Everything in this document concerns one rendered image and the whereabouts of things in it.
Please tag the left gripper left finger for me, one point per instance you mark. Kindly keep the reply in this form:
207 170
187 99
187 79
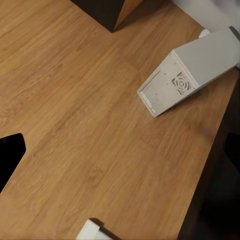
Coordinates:
12 150

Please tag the cabinet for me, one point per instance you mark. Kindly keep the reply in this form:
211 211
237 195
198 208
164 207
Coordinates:
109 13

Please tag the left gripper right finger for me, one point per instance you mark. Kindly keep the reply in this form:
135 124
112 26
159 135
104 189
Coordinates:
232 149

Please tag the desk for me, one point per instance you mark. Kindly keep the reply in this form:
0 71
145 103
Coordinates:
214 211

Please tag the desktop computer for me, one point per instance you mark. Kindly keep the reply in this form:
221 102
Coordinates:
189 68

